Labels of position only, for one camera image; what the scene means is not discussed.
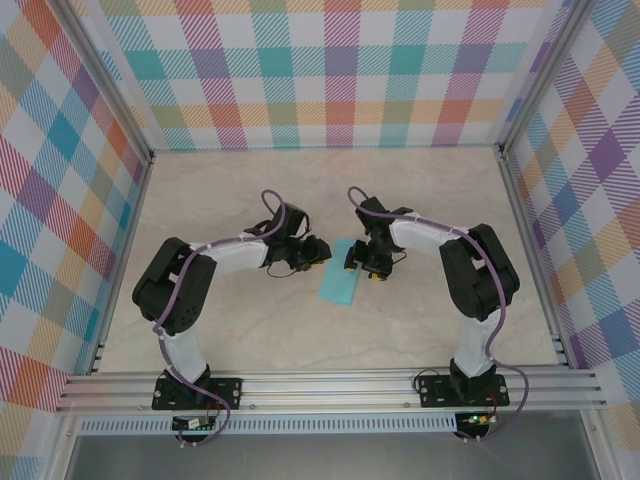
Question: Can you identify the teal paper sheet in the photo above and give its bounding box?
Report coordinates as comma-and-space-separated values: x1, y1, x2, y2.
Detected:
318, 238, 361, 306

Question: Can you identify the small black circuit board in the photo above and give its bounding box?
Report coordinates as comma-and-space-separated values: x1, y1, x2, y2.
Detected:
172, 416, 216, 432

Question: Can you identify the thin black left gripper wire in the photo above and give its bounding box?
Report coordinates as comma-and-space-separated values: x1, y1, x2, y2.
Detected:
265, 262, 297, 282

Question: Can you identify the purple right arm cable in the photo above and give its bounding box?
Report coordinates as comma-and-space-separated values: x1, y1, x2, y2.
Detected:
347, 185, 530, 445

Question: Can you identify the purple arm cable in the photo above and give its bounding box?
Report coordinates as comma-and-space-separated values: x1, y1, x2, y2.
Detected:
347, 185, 530, 445
152, 188, 294, 447

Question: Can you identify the aluminium mounting rail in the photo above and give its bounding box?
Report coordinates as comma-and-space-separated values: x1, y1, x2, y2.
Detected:
54, 368, 609, 415

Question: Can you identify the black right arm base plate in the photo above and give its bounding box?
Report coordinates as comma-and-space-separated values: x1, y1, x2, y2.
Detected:
418, 373, 511, 409

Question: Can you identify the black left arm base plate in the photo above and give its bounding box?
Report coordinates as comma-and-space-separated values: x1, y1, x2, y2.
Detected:
151, 375, 245, 412

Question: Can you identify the aluminium side rail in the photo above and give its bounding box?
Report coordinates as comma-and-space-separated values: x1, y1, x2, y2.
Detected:
494, 144, 574, 371
87, 152, 156, 376

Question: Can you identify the slotted grey cable duct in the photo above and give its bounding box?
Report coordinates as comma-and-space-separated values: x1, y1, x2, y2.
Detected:
77, 417, 459, 435

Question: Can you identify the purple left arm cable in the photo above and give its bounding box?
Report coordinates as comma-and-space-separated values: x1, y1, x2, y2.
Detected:
152, 188, 294, 447

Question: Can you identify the aluminium frame post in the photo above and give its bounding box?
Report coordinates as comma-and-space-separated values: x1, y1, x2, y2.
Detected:
497, 0, 599, 161
59, 0, 156, 166

